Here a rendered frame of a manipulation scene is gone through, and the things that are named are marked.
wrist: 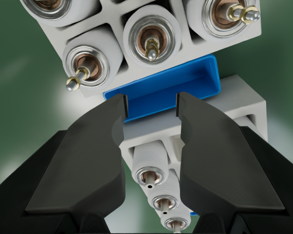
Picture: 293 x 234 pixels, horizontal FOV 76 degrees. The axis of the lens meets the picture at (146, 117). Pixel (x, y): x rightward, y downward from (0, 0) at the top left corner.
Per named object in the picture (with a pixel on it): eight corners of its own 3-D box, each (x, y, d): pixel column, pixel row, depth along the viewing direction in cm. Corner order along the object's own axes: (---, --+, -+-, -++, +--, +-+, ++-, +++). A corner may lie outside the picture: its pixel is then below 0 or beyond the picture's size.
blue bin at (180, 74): (123, 104, 65) (117, 124, 55) (109, 76, 60) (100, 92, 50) (210, 76, 59) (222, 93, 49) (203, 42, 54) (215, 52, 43)
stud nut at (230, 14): (231, 3, 24) (234, 3, 24) (244, 4, 25) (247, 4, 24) (226, 19, 26) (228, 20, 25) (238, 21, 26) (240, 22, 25)
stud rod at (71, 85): (88, 66, 31) (72, 84, 25) (89, 72, 32) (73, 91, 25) (82, 66, 31) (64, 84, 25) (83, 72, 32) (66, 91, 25)
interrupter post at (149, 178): (147, 179, 49) (147, 190, 46) (143, 173, 48) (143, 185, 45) (156, 177, 48) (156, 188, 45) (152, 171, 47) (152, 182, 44)
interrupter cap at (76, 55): (107, 43, 31) (106, 44, 30) (112, 86, 35) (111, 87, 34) (62, 43, 31) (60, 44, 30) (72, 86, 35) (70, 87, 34)
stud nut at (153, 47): (162, 51, 24) (162, 53, 24) (153, 61, 25) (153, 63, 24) (150, 41, 24) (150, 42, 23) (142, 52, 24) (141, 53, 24)
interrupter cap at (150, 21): (184, 29, 29) (185, 30, 29) (161, 71, 33) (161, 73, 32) (141, 4, 28) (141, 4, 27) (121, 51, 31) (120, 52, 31)
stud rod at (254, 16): (228, 7, 26) (253, 10, 20) (235, 8, 26) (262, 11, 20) (226, 15, 27) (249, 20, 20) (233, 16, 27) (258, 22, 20)
